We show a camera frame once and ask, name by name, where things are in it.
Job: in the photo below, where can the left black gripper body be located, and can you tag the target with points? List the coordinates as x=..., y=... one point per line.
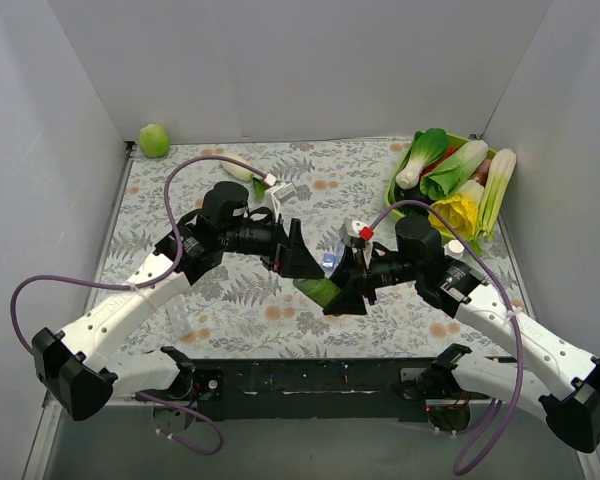
x=281, y=247

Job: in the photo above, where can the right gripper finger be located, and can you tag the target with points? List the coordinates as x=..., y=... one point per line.
x=348, y=268
x=349, y=301

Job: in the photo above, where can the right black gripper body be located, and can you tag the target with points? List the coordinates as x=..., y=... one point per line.
x=362, y=276

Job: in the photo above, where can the blue pill organizer box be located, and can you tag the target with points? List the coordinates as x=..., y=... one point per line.
x=330, y=261

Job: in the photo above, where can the green pill bottle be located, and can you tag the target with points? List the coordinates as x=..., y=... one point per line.
x=320, y=291

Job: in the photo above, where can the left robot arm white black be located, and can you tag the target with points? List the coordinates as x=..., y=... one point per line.
x=75, y=364

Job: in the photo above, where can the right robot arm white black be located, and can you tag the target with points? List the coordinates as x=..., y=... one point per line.
x=557, y=381

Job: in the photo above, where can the white radish with leaves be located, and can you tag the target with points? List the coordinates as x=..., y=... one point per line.
x=238, y=168

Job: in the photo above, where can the yellow napa cabbage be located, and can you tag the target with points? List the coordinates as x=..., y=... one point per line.
x=460, y=210

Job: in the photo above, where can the green vegetable tray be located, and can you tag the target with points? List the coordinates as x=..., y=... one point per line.
x=395, y=193

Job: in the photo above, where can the bok choy middle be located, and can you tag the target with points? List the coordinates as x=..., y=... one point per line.
x=447, y=177

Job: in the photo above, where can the bok choy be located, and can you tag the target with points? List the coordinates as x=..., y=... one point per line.
x=447, y=177
x=427, y=149

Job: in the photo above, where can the green round cabbage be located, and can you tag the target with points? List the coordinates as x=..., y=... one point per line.
x=154, y=141

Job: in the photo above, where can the bok choy left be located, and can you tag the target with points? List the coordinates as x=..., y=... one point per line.
x=427, y=149

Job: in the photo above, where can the black base bar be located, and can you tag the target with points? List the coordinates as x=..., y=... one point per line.
x=233, y=389

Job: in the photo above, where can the pale celery stalk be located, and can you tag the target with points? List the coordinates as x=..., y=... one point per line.
x=499, y=175

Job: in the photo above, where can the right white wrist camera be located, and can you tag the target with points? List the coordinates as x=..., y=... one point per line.
x=350, y=233

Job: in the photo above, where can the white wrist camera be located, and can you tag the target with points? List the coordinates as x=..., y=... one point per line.
x=277, y=194
x=350, y=233

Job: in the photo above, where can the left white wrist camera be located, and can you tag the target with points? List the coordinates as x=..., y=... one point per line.
x=277, y=194

